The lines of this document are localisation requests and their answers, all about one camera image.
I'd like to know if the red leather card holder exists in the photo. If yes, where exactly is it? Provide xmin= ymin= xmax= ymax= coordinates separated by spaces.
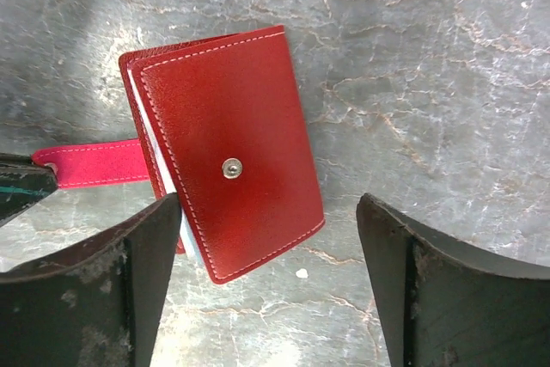
xmin=32 ymin=25 xmax=325 ymax=284

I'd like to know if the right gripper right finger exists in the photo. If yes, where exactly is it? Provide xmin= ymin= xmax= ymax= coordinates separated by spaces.
xmin=356 ymin=193 xmax=549 ymax=366

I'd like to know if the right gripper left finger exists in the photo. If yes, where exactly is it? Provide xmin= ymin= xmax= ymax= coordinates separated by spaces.
xmin=0 ymin=192 xmax=181 ymax=367

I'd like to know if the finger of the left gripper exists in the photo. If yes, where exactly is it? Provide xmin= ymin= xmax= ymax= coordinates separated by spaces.
xmin=0 ymin=153 xmax=58 ymax=226

